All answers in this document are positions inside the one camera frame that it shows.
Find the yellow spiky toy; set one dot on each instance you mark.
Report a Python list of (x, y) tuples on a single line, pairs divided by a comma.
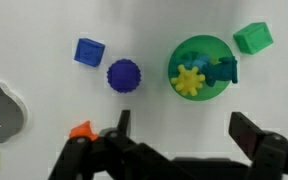
[(188, 80)]

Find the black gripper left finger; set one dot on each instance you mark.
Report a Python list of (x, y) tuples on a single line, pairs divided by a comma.
[(94, 156)]

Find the grey metal plate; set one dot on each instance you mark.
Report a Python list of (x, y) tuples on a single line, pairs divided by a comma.
[(0, 111)]

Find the purple bumpy ball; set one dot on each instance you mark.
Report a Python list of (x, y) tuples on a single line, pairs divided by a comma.
[(124, 75)]

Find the orange toy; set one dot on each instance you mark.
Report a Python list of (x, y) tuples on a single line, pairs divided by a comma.
[(82, 130)]

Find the plain blue cube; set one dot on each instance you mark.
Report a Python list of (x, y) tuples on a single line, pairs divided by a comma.
[(89, 52)]

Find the green bowl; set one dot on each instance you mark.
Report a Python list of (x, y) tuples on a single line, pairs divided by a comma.
[(200, 45)]

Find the green cube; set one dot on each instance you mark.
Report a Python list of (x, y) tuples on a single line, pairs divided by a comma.
[(253, 37)]

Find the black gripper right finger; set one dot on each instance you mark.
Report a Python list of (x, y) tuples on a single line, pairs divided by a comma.
[(270, 153)]

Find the small light blue toy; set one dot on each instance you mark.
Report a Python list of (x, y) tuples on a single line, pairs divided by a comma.
[(197, 61)]

